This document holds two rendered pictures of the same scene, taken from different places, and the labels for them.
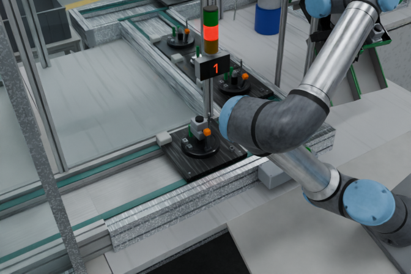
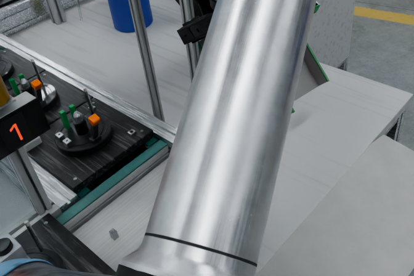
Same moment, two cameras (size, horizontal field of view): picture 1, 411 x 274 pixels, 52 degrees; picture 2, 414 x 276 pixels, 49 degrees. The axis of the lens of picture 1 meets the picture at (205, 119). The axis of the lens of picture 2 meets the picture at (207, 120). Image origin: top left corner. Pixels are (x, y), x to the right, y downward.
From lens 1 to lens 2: 0.68 m
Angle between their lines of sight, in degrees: 11
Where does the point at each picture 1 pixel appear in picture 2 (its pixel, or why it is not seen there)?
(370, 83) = (300, 80)
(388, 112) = (334, 114)
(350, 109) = not seen: hidden behind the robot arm
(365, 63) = not seen: hidden behind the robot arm
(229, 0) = not seen: outside the picture
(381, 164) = (354, 214)
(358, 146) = (308, 189)
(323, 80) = (219, 211)
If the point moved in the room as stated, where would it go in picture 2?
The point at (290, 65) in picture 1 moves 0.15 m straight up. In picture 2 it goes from (176, 72) to (169, 31)
